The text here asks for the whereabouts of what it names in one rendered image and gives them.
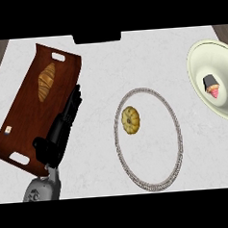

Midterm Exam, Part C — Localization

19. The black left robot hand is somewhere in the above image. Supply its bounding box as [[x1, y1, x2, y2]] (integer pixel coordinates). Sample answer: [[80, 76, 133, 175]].
[[28, 84, 88, 171]]

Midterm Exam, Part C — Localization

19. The yellow cupcake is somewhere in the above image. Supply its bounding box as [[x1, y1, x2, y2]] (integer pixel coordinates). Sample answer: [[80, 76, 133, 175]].
[[120, 105, 142, 136]]

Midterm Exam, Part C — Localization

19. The pale green bowl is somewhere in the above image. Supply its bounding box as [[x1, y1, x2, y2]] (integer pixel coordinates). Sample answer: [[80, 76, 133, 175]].
[[184, 38, 228, 126]]

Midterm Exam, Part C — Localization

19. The brown wooden tray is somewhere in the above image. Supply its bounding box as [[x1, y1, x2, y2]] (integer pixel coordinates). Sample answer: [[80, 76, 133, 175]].
[[0, 39, 90, 180]]

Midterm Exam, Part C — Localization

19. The golden croissant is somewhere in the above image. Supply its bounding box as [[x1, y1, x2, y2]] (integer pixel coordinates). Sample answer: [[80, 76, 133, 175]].
[[36, 63, 59, 103]]

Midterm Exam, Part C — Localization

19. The small white packet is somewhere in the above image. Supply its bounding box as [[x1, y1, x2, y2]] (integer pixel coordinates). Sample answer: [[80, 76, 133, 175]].
[[3, 125, 13, 136]]

